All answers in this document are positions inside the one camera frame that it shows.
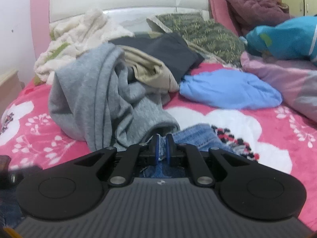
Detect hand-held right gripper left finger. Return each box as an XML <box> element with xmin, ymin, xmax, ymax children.
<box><xmin>74</xmin><ymin>134</ymin><xmax>161</xmax><ymax>187</ymax></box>

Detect blue denim jeans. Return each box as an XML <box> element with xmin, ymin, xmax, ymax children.
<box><xmin>0</xmin><ymin>123</ymin><xmax>239</xmax><ymax>230</ymax></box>

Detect cream fleece blanket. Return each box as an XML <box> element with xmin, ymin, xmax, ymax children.
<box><xmin>33</xmin><ymin>8</ymin><xmax>134</xmax><ymax>85</ymax></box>

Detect light blue garment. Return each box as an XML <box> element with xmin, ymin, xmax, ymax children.
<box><xmin>180</xmin><ymin>69</ymin><xmax>283</xmax><ymax>109</ymax></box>

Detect teal pink striped quilt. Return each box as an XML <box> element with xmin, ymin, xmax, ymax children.
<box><xmin>245</xmin><ymin>16</ymin><xmax>317</xmax><ymax>66</ymax></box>

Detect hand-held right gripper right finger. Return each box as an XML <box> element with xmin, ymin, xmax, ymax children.
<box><xmin>166</xmin><ymin>134</ymin><xmax>250</xmax><ymax>187</ymax></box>

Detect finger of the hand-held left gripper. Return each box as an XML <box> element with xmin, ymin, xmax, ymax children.
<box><xmin>0</xmin><ymin>170</ymin><xmax>24</xmax><ymax>190</ymax></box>

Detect wooden nightstand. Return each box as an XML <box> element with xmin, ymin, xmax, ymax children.
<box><xmin>0</xmin><ymin>70</ymin><xmax>24</xmax><ymax>116</ymax></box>

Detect pink grey floral quilt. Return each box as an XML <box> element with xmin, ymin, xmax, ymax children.
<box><xmin>240</xmin><ymin>52</ymin><xmax>317</xmax><ymax>127</ymax></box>

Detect red pillow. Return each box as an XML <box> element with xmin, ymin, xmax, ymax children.
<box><xmin>209</xmin><ymin>0</ymin><xmax>242</xmax><ymax>36</ymax></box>

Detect dark grey garment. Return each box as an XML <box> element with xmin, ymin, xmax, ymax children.
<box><xmin>108</xmin><ymin>32</ymin><xmax>205</xmax><ymax>83</ymax></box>

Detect beige garment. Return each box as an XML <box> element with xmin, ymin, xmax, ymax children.
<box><xmin>122</xmin><ymin>48</ymin><xmax>180</xmax><ymax>92</ymax></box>

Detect grey sweater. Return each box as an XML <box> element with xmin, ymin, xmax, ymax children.
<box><xmin>48</xmin><ymin>43</ymin><xmax>181</xmax><ymax>152</ymax></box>

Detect pink floral bed sheet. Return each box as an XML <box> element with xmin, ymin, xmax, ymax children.
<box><xmin>0</xmin><ymin>62</ymin><xmax>317</xmax><ymax>231</ymax></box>

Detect green patterned pillow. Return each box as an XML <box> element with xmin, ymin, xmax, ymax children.
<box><xmin>147</xmin><ymin>11</ymin><xmax>245</xmax><ymax>63</ymax></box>

